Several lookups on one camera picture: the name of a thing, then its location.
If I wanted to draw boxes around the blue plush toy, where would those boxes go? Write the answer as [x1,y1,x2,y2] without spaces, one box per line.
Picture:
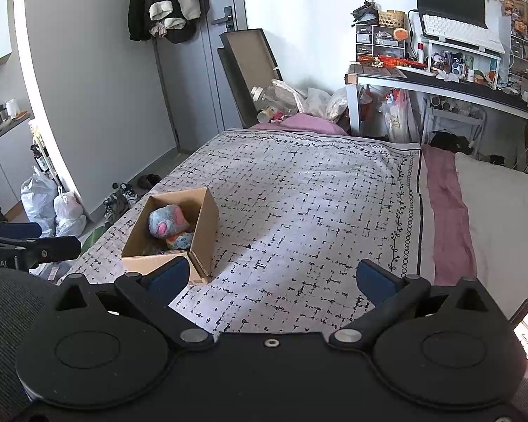
[147,204,191,239]

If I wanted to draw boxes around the blue tissue packet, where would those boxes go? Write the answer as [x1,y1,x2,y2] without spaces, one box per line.
[167,231,195,250]

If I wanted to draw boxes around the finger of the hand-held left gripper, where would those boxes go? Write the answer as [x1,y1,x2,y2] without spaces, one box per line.
[0,221,43,240]
[0,235,82,270]

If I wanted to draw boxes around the black hanging jacket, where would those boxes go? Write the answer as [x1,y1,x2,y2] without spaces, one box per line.
[128,0,199,45]

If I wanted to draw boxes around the person's grey clothing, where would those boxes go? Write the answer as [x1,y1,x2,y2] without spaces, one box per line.
[0,268,63,409]

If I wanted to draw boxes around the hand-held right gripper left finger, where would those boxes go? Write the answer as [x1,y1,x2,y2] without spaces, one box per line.
[55,256,214,352]

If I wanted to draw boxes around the white wire rack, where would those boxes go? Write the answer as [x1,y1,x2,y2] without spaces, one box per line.
[422,94,487,154]

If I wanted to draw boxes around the white black-patterned blanket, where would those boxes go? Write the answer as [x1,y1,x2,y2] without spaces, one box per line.
[57,128,423,335]

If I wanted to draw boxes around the large white plastic bag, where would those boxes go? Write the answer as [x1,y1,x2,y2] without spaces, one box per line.
[20,167,58,236]

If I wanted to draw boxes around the red snack packet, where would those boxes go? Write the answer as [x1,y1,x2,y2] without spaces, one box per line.
[358,55,427,70]

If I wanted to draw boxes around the pile of clear plastic bags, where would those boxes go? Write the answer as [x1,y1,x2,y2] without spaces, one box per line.
[270,79,349,121]

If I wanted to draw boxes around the white desk riser shelf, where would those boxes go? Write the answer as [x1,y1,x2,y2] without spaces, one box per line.
[426,37,504,81]

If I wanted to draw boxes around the wicker basket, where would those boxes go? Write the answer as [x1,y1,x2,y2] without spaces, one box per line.
[378,9,406,27]

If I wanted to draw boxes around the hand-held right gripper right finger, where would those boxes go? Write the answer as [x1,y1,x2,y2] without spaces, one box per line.
[329,258,508,353]

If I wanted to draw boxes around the grey door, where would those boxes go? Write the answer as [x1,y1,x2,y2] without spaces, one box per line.
[152,0,247,154]

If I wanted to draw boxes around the grey cabinet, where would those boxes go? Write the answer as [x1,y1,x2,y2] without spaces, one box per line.
[0,114,36,223]

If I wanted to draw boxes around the black door handle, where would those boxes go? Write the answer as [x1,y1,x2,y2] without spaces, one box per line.
[211,6,235,31]

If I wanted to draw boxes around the black bag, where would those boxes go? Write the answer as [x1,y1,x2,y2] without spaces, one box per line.
[429,131,471,154]

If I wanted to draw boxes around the clear plastic bottle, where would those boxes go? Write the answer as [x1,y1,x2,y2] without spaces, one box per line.
[251,85,300,115]

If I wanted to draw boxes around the small drawer organizer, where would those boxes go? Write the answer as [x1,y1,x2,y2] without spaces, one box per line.
[355,23,407,59]

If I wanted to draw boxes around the small white plastic bag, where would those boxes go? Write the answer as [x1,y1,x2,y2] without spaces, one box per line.
[53,187,88,238]

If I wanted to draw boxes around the white-framed dark-topped desk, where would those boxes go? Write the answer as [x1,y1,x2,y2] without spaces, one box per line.
[345,64,528,137]

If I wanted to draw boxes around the large upright cardboard box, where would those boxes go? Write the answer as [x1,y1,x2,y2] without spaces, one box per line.
[218,28,284,129]

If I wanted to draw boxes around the brown cardboard box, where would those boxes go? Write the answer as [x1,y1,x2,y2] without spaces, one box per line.
[121,187,220,286]

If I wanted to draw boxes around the white keyboard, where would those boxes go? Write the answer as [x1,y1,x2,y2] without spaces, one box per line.
[422,14,506,53]

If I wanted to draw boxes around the white duvet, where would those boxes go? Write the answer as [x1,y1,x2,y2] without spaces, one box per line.
[455,152,528,317]

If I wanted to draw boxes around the white printed plastic bag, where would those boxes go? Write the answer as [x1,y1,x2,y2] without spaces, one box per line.
[378,90,420,143]

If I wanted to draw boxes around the grey sneakers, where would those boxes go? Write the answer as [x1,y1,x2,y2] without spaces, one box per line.
[102,182,137,225]

